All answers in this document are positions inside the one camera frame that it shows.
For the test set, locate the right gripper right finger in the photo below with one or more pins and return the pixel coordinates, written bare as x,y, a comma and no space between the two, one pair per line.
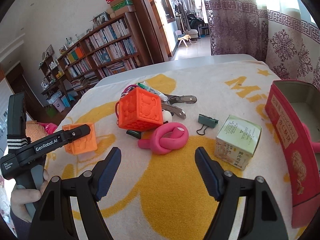
211,173

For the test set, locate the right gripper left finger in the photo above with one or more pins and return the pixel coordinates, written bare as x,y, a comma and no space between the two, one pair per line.
104,172

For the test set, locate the light orange embossed cube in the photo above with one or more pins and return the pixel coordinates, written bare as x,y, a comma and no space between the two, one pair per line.
85,144

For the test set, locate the white green medicine box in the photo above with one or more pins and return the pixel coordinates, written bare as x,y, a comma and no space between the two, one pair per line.
237,141

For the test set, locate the dark green cosmetic tube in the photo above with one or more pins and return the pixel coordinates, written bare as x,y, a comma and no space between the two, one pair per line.
135,134

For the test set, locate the dark green binder clip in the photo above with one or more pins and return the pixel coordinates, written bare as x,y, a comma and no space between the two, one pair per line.
206,122

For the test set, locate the pink knotted foam tube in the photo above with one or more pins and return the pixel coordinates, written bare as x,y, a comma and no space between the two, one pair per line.
166,138

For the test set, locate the red-orange embossed cube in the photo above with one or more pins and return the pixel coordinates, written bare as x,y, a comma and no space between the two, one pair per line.
140,111

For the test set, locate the panda squishy toy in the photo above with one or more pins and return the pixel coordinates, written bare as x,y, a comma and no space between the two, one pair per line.
167,116

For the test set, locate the leopard print plush toy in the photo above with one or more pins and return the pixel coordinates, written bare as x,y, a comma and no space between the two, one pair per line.
124,93

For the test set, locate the white green ointment tube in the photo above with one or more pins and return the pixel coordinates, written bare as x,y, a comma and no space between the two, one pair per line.
145,86

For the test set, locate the left hand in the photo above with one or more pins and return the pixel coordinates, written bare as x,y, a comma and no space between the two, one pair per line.
21,197

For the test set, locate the silver metal spring clamp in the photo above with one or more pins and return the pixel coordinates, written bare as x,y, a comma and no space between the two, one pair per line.
172,100

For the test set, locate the red biscuit tin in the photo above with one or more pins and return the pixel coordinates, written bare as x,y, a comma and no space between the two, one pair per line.
293,108

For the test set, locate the wooden bookshelf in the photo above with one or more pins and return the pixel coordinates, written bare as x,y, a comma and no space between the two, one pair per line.
114,47

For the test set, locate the small wooden stool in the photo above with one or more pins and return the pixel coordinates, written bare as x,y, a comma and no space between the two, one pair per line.
183,38

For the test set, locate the patterned purple curtain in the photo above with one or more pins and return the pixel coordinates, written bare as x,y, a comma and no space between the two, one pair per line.
280,33

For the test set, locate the stacked gift boxes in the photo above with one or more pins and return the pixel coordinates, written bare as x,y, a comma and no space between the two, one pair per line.
118,7

